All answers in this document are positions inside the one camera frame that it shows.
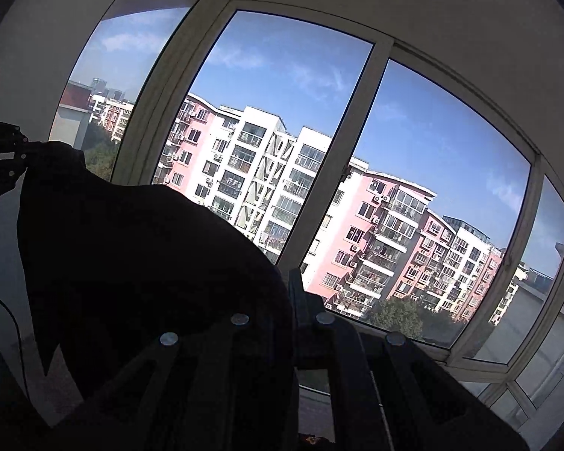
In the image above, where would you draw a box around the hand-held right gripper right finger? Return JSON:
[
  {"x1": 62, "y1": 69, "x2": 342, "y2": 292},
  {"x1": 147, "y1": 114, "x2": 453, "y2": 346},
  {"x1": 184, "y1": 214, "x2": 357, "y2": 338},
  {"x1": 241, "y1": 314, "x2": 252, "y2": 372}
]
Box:
[{"x1": 288, "y1": 268, "x2": 531, "y2": 451}]

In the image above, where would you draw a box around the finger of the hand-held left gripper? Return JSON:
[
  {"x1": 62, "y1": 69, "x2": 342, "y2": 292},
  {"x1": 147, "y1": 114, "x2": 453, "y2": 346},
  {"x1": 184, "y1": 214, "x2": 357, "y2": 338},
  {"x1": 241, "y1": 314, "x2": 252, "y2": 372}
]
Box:
[
  {"x1": 0, "y1": 120, "x2": 29, "y2": 152},
  {"x1": 0, "y1": 151, "x2": 28, "y2": 207}
]

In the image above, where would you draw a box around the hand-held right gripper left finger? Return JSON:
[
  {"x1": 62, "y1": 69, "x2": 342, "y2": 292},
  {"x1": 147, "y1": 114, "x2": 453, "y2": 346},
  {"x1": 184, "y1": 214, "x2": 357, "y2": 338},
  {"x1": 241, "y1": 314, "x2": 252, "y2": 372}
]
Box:
[{"x1": 42, "y1": 312, "x2": 298, "y2": 451}]

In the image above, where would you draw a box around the navy blue shirt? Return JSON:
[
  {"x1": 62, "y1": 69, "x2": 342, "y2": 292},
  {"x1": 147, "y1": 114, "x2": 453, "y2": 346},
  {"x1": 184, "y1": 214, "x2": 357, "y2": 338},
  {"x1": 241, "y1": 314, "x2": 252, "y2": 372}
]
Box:
[{"x1": 18, "y1": 140, "x2": 296, "y2": 428}]

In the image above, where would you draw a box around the pink white apartment building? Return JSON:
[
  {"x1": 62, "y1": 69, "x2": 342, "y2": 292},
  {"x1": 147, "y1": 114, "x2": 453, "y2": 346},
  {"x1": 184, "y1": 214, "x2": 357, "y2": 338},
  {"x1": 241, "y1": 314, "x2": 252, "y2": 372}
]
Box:
[{"x1": 153, "y1": 93, "x2": 522, "y2": 325}]

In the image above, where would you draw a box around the white framed window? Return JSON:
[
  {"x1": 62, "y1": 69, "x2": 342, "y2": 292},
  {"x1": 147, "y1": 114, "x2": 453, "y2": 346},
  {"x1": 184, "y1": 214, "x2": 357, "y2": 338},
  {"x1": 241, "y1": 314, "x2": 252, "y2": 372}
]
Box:
[{"x1": 49, "y1": 0, "x2": 564, "y2": 433}]

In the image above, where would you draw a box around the black cable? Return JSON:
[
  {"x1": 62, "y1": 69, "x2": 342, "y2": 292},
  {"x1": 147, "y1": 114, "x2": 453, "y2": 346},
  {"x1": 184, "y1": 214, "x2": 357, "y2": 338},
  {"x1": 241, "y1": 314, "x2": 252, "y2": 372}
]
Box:
[{"x1": 0, "y1": 286, "x2": 31, "y2": 414}]

